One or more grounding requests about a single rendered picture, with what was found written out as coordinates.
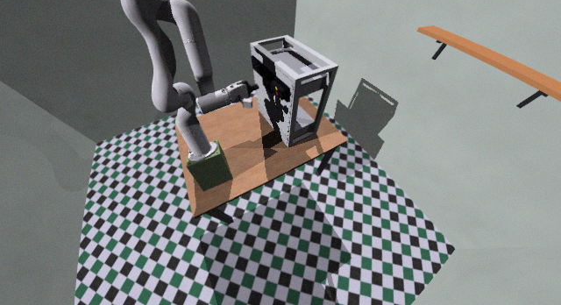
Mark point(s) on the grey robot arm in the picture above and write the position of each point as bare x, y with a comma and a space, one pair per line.
167, 96

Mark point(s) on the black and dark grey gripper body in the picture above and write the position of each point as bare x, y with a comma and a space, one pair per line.
236, 89

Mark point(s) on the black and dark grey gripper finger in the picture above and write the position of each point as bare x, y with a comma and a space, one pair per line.
250, 86
250, 91

